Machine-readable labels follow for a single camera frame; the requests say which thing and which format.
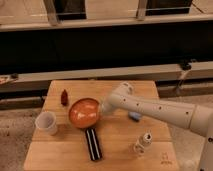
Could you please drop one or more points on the orange ceramic bowl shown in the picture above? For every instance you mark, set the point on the orange ceramic bowl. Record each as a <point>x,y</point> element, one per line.
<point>84,113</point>

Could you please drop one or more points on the small white bottle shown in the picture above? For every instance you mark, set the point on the small white bottle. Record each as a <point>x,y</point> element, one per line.
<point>143,142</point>

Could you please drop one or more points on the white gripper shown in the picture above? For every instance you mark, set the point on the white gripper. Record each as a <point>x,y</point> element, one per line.
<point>106,108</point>

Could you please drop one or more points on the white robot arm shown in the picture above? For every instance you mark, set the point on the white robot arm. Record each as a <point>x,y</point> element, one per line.
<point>196,118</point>

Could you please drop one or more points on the blue sponge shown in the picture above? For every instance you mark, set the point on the blue sponge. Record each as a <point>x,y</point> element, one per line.
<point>135,116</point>

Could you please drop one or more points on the black clamp on rail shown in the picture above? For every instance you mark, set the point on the black clamp on rail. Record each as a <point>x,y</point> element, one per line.
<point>187,64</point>

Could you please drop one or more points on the wooden table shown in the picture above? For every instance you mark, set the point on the wooden table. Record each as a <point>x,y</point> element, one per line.
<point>117,134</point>

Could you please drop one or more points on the dark red small object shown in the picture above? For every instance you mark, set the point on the dark red small object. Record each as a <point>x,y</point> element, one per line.
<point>64,98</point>

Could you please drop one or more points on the white plastic cup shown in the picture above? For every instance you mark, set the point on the white plastic cup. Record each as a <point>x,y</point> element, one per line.
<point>46,121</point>

